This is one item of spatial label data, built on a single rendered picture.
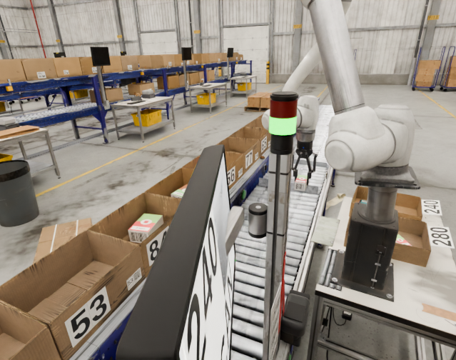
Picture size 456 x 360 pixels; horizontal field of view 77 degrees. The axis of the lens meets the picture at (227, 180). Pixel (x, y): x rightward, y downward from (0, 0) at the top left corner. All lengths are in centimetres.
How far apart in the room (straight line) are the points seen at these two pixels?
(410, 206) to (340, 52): 141
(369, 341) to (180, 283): 209
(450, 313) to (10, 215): 388
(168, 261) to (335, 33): 93
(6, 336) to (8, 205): 273
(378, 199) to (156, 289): 113
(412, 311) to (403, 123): 76
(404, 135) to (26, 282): 143
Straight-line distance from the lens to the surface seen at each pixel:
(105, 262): 142
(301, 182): 149
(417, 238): 194
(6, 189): 385
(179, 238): 32
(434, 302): 157
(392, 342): 237
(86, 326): 114
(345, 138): 99
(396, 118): 118
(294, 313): 87
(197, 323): 30
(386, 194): 130
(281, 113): 54
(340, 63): 106
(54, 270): 135
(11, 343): 128
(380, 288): 150
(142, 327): 25
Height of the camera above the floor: 173
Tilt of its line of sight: 24 degrees down
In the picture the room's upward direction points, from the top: 2 degrees counter-clockwise
